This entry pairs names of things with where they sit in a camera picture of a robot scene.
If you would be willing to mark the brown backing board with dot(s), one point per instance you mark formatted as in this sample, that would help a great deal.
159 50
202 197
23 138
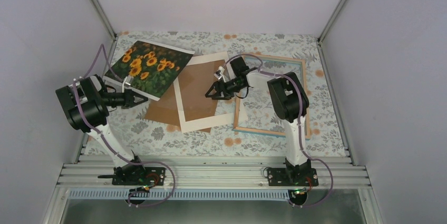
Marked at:
165 110

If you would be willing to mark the aluminium mounting rail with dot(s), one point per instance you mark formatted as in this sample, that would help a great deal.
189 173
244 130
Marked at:
217 172

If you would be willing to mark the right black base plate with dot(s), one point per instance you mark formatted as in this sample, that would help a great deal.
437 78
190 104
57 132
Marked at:
280 177

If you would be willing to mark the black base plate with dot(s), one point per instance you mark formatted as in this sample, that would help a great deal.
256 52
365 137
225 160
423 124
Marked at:
136 175
280 177

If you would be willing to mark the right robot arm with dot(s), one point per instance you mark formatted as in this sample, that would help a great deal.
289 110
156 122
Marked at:
289 100

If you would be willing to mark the floral table mat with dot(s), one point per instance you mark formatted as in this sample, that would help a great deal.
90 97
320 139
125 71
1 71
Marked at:
145 137

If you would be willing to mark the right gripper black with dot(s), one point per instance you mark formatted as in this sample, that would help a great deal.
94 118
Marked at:
219 85

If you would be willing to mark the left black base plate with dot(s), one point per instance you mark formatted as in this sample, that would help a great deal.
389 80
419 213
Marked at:
136 175

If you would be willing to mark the sunflower photo print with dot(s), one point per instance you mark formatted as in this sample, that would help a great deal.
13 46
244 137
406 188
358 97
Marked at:
153 67

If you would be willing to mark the slotted cable duct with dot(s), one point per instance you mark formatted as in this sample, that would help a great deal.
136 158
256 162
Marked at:
185 194

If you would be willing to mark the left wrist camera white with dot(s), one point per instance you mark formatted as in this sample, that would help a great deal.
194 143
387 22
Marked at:
127 83

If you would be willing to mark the white mat board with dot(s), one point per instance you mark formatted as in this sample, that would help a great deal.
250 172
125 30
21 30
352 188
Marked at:
195 111

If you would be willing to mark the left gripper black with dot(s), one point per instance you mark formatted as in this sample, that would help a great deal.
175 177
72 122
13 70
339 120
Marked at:
129 99

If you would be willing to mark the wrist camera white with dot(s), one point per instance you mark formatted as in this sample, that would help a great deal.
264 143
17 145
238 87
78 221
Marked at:
220 73
127 83

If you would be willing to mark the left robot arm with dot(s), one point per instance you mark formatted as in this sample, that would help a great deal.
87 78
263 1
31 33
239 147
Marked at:
86 104

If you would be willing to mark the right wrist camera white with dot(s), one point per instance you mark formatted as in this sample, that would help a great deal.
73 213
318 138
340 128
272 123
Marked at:
220 73

